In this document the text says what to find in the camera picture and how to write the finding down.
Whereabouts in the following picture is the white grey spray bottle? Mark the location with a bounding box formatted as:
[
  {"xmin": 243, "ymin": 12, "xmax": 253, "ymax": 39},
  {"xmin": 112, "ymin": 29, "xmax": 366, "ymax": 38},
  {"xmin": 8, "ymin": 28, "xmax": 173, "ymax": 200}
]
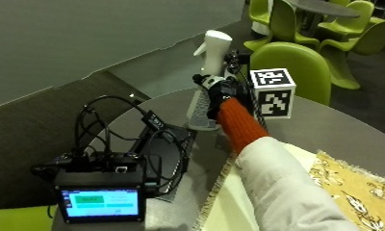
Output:
[{"xmin": 185, "ymin": 29, "xmax": 235, "ymax": 132}]

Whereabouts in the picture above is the white marker cube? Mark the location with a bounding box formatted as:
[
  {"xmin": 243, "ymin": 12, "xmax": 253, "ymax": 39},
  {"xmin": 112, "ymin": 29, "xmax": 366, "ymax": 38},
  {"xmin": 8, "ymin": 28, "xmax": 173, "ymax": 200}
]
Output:
[{"xmin": 248, "ymin": 67, "xmax": 297, "ymax": 120}]

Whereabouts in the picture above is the green plastic chair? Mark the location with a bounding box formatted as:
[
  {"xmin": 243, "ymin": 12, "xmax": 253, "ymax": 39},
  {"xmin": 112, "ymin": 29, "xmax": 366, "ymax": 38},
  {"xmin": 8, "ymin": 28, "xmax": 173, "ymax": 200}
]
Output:
[
  {"xmin": 243, "ymin": 0, "xmax": 321, "ymax": 52},
  {"xmin": 0, "ymin": 205, "xmax": 58, "ymax": 231},
  {"xmin": 314, "ymin": 0, "xmax": 377, "ymax": 42},
  {"xmin": 249, "ymin": 41, "xmax": 333, "ymax": 107},
  {"xmin": 318, "ymin": 18, "xmax": 385, "ymax": 90}
]

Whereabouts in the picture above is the black flat box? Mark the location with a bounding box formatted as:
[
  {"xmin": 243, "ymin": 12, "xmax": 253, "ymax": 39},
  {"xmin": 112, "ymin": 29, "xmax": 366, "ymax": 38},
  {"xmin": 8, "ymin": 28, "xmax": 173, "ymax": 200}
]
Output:
[{"xmin": 130, "ymin": 123, "xmax": 199, "ymax": 203}]

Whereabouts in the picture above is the round grey table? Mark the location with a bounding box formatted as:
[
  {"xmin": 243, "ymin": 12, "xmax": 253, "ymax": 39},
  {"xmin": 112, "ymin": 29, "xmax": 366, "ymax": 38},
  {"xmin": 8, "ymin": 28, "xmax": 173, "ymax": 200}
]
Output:
[{"xmin": 285, "ymin": 0, "xmax": 362, "ymax": 19}]

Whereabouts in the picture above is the white fringed mat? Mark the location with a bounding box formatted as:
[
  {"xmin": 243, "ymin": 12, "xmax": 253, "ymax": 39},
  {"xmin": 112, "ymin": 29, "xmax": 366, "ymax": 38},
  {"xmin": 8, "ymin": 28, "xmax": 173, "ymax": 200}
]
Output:
[{"xmin": 192, "ymin": 141, "xmax": 318, "ymax": 231}]

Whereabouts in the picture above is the black device with screen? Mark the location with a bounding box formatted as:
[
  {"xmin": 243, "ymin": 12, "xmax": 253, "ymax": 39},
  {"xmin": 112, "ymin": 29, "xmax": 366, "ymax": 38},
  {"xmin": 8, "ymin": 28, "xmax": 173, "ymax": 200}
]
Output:
[{"xmin": 52, "ymin": 168, "xmax": 148, "ymax": 225}]

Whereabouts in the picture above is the yellow patterned cloth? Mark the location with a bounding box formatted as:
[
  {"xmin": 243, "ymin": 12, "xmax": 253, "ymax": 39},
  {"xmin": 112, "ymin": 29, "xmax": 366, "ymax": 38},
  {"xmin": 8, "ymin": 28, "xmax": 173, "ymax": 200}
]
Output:
[{"xmin": 308, "ymin": 149, "xmax": 385, "ymax": 231}]

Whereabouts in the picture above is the black cable adapter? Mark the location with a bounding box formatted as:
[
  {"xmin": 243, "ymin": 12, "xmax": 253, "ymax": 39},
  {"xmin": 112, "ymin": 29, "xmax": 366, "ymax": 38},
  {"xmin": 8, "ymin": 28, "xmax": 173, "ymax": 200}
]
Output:
[{"xmin": 140, "ymin": 110, "xmax": 167, "ymax": 130}]

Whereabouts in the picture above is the black cable bundle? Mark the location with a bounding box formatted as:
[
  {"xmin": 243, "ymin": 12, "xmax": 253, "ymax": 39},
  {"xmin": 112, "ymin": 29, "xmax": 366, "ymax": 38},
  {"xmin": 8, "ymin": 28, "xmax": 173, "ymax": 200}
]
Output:
[{"xmin": 28, "ymin": 94, "xmax": 191, "ymax": 196}]

